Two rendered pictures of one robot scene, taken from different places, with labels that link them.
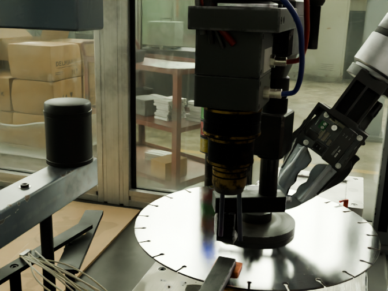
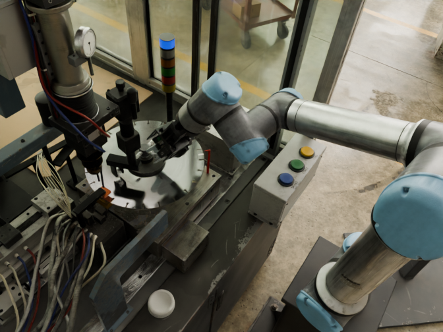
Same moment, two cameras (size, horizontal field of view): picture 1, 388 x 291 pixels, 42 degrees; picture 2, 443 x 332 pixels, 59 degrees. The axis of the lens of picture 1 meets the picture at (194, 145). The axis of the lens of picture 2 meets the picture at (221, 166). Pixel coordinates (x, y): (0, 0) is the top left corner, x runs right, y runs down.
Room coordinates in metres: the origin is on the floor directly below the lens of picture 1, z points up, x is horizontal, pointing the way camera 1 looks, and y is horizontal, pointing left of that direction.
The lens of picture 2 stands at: (-0.01, -0.45, 1.78)
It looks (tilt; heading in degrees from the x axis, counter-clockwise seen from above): 49 degrees down; 13
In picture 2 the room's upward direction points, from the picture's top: 6 degrees clockwise
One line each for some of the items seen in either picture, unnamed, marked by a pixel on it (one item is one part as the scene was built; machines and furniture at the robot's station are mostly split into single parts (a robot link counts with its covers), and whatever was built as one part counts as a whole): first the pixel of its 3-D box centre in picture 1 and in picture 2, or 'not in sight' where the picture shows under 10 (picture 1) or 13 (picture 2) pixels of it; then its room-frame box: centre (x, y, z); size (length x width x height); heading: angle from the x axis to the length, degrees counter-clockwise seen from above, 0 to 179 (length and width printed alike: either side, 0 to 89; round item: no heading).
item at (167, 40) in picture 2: not in sight; (167, 41); (0.95, -0.03, 1.14); 0.05 x 0.04 x 0.03; 73
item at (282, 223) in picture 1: (254, 216); (145, 157); (0.65, -0.09, 0.96); 0.11 x 0.11 x 0.03
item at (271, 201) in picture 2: not in sight; (287, 178); (0.83, -0.48, 0.82); 0.28 x 0.11 x 0.15; 163
